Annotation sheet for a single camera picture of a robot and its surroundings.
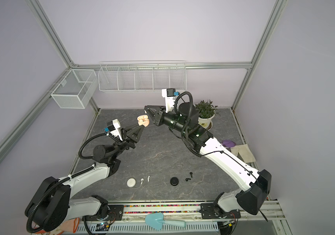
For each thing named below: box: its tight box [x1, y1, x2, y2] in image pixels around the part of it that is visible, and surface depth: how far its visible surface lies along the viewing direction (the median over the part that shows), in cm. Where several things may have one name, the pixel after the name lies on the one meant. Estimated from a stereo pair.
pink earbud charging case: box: [136, 114, 150, 128], surface depth 64 cm
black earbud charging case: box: [169, 176, 179, 187], surface depth 84 cm
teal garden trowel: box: [144, 212, 187, 231], surface depth 72 cm
